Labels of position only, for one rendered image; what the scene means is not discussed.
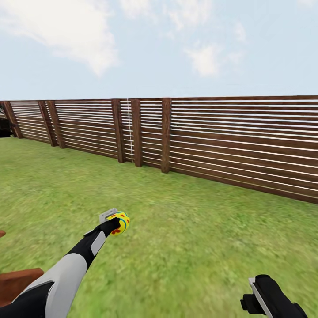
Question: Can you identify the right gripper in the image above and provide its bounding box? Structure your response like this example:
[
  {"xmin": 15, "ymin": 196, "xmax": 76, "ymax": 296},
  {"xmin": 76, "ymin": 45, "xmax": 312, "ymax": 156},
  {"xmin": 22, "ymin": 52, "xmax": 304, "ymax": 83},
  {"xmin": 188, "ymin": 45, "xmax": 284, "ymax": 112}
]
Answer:
[{"xmin": 240, "ymin": 293, "xmax": 265, "ymax": 314}]

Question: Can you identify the easter egg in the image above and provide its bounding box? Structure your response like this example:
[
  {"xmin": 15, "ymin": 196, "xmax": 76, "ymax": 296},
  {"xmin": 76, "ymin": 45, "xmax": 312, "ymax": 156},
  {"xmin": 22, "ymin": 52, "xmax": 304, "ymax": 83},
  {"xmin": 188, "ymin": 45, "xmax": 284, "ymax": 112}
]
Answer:
[{"xmin": 107, "ymin": 211, "xmax": 129, "ymax": 236}]

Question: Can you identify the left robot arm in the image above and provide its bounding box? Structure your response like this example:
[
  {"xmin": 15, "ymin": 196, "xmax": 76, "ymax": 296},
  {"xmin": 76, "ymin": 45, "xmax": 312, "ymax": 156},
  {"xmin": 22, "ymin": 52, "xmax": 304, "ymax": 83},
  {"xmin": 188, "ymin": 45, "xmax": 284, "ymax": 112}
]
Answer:
[{"xmin": 0, "ymin": 208, "xmax": 120, "ymax": 318}]

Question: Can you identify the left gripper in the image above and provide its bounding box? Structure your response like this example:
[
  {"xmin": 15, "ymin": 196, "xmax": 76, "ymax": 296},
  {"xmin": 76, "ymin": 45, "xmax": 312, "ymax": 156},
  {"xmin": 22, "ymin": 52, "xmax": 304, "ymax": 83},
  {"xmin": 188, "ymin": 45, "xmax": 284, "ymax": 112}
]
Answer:
[{"xmin": 100, "ymin": 217, "xmax": 120, "ymax": 235}]

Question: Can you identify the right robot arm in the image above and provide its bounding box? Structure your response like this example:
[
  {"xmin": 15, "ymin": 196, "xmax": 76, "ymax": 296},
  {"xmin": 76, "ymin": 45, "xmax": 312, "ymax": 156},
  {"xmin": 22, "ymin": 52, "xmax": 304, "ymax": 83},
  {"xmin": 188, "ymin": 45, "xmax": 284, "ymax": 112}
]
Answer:
[{"xmin": 240, "ymin": 274, "xmax": 308, "ymax": 318}]

